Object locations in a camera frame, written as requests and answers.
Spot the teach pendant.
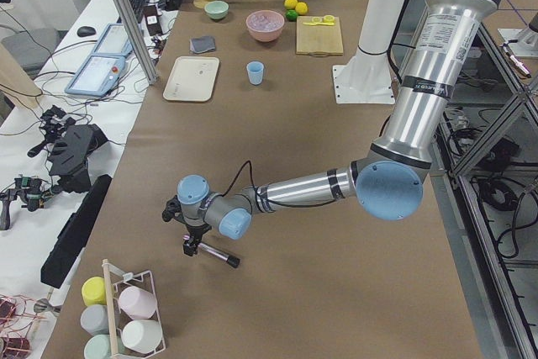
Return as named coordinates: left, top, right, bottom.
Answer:
left=65, top=54, right=125, bottom=98
left=92, top=24, right=133, bottom=56

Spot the green cup in rack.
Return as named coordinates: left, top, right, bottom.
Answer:
left=83, top=335, right=112, bottom=359

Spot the yellow lemon near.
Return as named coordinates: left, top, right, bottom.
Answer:
left=294, top=2, right=309, bottom=16

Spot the grey cup in rack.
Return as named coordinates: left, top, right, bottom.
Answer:
left=80, top=304, right=109, bottom=335

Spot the grey folded cloth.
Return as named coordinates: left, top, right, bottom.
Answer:
left=190, top=35, right=216, bottom=54

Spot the wooden cutting board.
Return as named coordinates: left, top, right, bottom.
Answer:
left=296, top=16, right=344, bottom=56

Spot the yellow cup in rack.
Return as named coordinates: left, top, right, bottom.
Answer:
left=81, top=276, right=106, bottom=307

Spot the yellow lemon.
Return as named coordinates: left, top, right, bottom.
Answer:
left=284, top=0, right=298, bottom=10
left=294, top=2, right=309, bottom=16

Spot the yellow plastic knife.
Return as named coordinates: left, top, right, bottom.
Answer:
left=302, top=21, right=335, bottom=26

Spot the white wire cup rack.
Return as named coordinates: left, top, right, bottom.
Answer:
left=102, top=259, right=166, bottom=358

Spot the mint green bowl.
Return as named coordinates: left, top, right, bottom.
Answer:
left=204, top=0, right=229, bottom=21

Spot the teach pendant near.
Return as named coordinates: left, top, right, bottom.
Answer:
left=65, top=54, right=125, bottom=98

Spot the black bar device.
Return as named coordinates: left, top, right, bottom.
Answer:
left=40, top=175, right=112, bottom=288

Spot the blue plastic cup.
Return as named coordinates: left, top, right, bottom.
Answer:
left=246, top=61, right=265, bottom=86

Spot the yellow lemon far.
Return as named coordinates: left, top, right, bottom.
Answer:
left=284, top=0, right=298, bottom=10

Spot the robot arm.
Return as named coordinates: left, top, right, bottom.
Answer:
left=162, top=0, right=500, bottom=256

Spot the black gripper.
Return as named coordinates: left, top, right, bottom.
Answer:
left=182, top=223, right=211, bottom=256

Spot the cream rabbit tray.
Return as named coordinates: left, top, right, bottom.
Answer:
left=163, top=56, right=219, bottom=103

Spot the aluminium frame post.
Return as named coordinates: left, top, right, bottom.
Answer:
left=113, top=0, right=157, bottom=85

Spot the green lime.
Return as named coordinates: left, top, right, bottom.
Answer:
left=285, top=9, right=298, bottom=22

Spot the white cup in rack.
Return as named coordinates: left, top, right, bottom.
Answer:
left=121, top=319, right=163, bottom=354

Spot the pink bowl of ice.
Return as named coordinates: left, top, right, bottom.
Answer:
left=245, top=10, right=285, bottom=43

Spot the pink cup in rack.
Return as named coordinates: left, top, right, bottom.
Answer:
left=119, top=286, right=157, bottom=319

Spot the teach pendant far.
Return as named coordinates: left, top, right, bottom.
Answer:
left=92, top=24, right=133, bottom=56

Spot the black computer mouse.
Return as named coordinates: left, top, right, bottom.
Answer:
left=76, top=26, right=97, bottom=38

